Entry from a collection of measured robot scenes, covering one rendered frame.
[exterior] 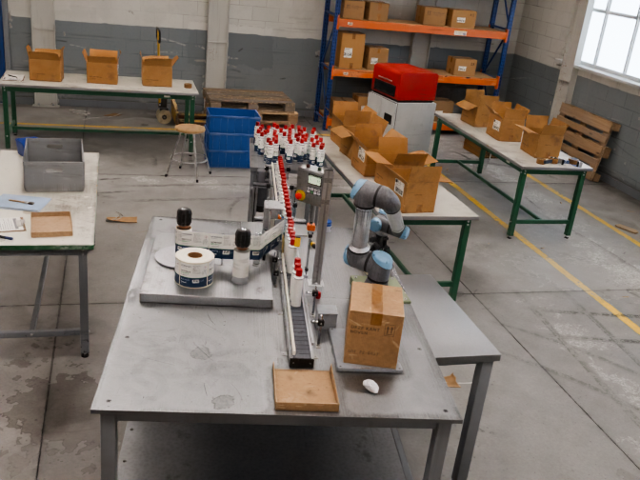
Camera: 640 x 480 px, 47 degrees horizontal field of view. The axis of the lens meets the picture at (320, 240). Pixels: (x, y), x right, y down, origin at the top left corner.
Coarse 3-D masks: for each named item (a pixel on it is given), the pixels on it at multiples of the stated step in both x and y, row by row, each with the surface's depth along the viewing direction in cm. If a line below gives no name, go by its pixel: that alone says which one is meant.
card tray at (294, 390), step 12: (276, 372) 319; (288, 372) 320; (300, 372) 321; (312, 372) 322; (324, 372) 323; (276, 384) 311; (288, 384) 312; (300, 384) 313; (312, 384) 314; (324, 384) 314; (276, 396) 302; (288, 396) 303; (300, 396) 304; (312, 396) 305; (324, 396) 306; (336, 396) 302; (276, 408) 294; (288, 408) 294; (300, 408) 295; (312, 408) 296; (324, 408) 296; (336, 408) 297
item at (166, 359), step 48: (336, 240) 468; (336, 288) 404; (144, 336) 336; (192, 336) 340; (240, 336) 345; (144, 384) 301; (192, 384) 305; (240, 384) 309; (336, 384) 316; (384, 384) 320; (432, 384) 324
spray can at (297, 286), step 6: (300, 270) 360; (294, 276) 362; (300, 276) 361; (294, 282) 362; (300, 282) 361; (294, 288) 363; (300, 288) 363; (294, 294) 364; (300, 294) 365; (294, 300) 365; (300, 300) 366; (294, 306) 366; (300, 306) 368
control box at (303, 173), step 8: (304, 168) 386; (312, 168) 388; (304, 176) 387; (296, 184) 391; (304, 184) 388; (296, 192) 392; (304, 192) 390; (296, 200) 394; (304, 200) 391; (312, 200) 388; (320, 200) 386
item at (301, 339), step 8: (288, 280) 395; (288, 288) 386; (296, 312) 362; (304, 312) 363; (296, 320) 355; (304, 320) 356; (296, 328) 348; (304, 328) 349; (296, 336) 340; (304, 336) 341; (296, 344) 334; (304, 344) 335; (296, 352) 327; (304, 352) 328
